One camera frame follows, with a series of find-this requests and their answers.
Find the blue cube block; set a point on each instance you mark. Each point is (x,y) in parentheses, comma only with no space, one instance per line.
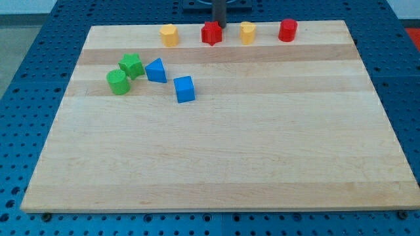
(184,89)

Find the green cylinder block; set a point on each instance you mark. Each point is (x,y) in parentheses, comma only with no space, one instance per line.
(118,83)

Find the red cylinder block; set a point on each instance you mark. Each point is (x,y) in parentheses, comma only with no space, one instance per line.
(288,28)

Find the red star block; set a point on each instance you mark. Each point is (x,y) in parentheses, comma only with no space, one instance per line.
(211,33)

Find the blue triangle block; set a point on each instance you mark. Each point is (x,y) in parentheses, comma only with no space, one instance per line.
(156,72)

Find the green star block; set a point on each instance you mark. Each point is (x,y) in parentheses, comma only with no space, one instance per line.
(131,64)

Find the yellow heart block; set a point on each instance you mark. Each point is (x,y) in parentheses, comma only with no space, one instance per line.
(247,32)

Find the dark grey robot pusher rod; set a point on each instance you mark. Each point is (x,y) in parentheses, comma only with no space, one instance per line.
(218,9)

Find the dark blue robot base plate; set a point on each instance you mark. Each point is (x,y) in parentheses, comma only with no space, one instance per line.
(198,5)

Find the light wooden board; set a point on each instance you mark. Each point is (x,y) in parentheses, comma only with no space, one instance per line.
(274,127)

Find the yellow hexagon block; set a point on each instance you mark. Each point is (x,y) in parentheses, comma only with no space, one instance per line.
(169,35)

